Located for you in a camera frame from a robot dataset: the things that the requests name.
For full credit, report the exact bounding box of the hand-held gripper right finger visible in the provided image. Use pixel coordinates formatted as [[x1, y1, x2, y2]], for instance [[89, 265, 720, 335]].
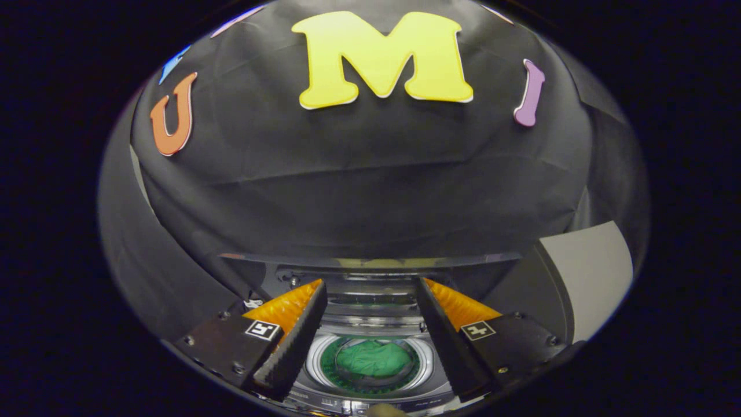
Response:
[[417, 277, 571, 403]]

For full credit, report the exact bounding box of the grey washing machine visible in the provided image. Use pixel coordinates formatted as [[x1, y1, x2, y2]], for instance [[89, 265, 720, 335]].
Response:
[[287, 316, 464, 415]]

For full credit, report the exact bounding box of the black backdrop cloth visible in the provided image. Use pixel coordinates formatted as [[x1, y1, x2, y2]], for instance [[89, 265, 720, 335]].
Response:
[[97, 0, 649, 342]]

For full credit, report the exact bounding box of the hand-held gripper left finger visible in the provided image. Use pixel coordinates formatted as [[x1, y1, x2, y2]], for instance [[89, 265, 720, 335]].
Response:
[[164, 279, 328, 401]]

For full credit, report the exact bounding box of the green polo shirt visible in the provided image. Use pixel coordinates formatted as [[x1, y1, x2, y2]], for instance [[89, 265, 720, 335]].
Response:
[[321, 338, 421, 391]]

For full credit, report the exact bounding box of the beige cabinet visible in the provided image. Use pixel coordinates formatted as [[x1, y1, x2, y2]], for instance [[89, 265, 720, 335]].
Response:
[[483, 220, 634, 343]]

